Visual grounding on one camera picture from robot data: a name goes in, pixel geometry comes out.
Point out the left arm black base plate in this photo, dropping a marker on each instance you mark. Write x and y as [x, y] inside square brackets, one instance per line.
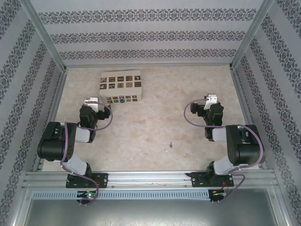
[103, 180]

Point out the aluminium mounting rail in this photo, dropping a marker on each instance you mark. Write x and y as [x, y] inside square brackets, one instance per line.
[148, 177]

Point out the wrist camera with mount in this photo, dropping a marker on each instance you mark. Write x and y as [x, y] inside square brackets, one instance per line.
[210, 100]
[92, 101]

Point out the aluminium frame post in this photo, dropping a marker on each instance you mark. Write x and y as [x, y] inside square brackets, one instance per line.
[44, 37]
[252, 33]

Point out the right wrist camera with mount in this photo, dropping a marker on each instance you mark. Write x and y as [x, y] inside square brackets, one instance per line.
[210, 100]

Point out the white box with picture tiles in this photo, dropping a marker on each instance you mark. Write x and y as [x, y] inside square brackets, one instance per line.
[120, 82]

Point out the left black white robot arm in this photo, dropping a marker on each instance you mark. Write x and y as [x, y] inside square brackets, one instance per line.
[51, 146]

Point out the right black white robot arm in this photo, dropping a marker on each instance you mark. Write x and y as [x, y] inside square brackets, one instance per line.
[247, 150]

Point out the grey metal panel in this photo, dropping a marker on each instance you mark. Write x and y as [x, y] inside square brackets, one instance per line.
[150, 214]

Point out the blue cylindrical object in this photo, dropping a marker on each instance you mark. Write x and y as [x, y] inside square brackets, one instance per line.
[121, 100]

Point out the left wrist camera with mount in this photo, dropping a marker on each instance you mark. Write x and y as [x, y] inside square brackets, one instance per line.
[92, 101]

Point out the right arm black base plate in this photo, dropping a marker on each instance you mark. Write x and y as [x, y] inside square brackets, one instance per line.
[197, 180]

